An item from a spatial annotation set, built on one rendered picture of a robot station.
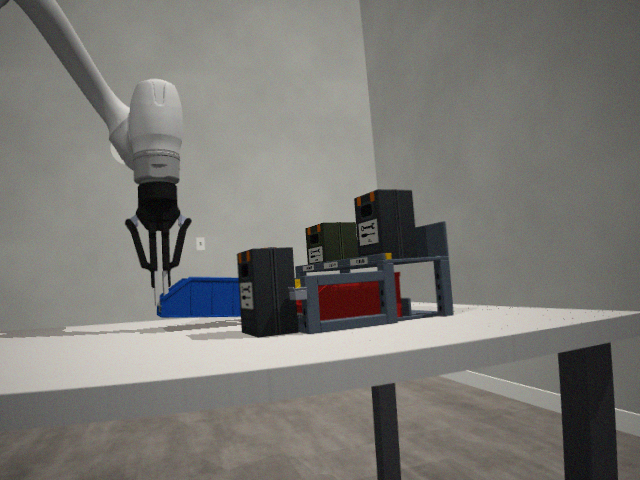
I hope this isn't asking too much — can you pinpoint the blue bin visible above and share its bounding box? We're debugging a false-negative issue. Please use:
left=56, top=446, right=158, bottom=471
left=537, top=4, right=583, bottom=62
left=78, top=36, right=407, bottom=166
left=157, top=277, right=241, bottom=318

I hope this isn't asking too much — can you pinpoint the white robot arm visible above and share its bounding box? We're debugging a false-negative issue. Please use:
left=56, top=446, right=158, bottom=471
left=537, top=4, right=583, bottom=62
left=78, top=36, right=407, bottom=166
left=14, top=0, right=183, bottom=185

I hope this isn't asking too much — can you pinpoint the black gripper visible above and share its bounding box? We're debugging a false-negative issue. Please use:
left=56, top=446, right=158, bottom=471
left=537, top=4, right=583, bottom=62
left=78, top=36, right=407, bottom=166
left=125, top=182, right=192, bottom=306

